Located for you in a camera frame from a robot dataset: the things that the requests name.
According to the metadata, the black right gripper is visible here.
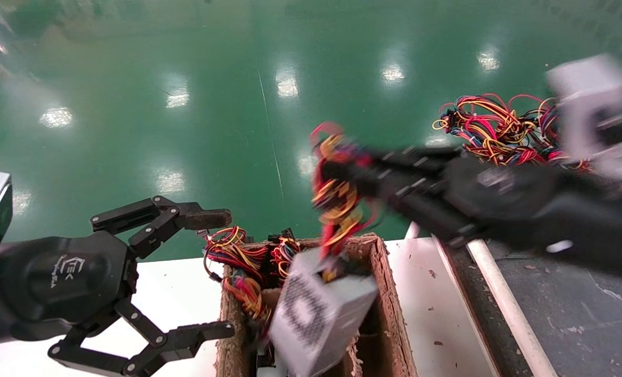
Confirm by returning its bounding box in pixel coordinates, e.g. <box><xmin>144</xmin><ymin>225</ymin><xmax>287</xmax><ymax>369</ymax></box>
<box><xmin>321</xmin><ymin>147</ymin><xmax>569</xmax><ymax>249</ymax></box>

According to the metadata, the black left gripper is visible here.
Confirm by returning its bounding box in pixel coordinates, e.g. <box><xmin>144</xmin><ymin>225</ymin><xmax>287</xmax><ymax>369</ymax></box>
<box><xmin>0</xmin><ymin>196</ymin><xmax>236</xmax><ymax>377</ymax></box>

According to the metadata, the multicoloured power supply wire bundle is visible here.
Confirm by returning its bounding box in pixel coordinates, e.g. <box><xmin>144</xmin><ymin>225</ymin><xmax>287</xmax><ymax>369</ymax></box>
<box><xmin>310</xmin><ymin>121</ymin><xmax>384</xmax><ymax>265</ymax></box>

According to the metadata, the grey perforated power supply case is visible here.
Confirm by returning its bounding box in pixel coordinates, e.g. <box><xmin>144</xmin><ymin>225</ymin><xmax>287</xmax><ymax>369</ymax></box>
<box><xmin>268</xmin><ymin>248</ymin><xmax>380</xmax><ymax>377</ymax></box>

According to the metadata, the brown cardboard divider box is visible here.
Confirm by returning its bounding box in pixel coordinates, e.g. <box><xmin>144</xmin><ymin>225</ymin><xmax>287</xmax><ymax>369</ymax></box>
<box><xmin>214</xmin><ymin>234</ymin><xmax>417</xmax><ymax>377</ymax></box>

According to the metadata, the large tangled multicoloured wire bundle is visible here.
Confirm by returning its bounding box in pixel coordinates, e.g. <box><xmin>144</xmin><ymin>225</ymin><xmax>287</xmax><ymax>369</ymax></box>
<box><xmin>432</xmin><ymin>93</ymin><xmax>594</xmax><ymax>171</ymax></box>

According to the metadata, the multicoloured wire bundle black connector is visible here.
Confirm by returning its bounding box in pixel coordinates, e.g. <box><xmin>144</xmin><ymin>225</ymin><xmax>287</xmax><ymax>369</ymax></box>
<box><xmin>266</xmin><ymin>228</ymin><xmax>305</xmax><ymax>279</ymax></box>

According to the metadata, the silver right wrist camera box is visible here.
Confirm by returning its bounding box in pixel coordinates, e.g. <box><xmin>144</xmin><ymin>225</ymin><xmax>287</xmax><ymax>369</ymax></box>
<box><xmin>545</xmin><ymin>53</ymin><xmax>622</xmax><ymax>164</ymax></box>

